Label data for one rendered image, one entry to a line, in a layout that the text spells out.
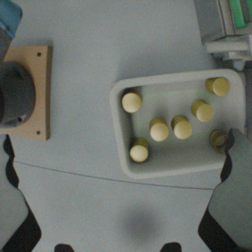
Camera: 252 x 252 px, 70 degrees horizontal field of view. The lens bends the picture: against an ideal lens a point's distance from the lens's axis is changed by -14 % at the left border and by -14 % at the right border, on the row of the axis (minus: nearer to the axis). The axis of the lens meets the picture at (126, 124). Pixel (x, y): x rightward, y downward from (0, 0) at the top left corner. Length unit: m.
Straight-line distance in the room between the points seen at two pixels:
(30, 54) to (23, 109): 0.12
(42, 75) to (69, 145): 0.17
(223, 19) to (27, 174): 0.54
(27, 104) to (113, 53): 0.20
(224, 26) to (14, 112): 0.39
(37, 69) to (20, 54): 0.06
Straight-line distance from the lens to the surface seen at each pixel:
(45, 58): 0.43
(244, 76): 0.46
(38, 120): 0.46
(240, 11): 0.30
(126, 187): 0.49
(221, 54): 0.33
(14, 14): 0.28
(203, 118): 0.37
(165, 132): 0.37
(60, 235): 0.67
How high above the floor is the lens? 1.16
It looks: 74 degrees down
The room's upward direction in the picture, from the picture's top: 163 degrees counter-clockwise
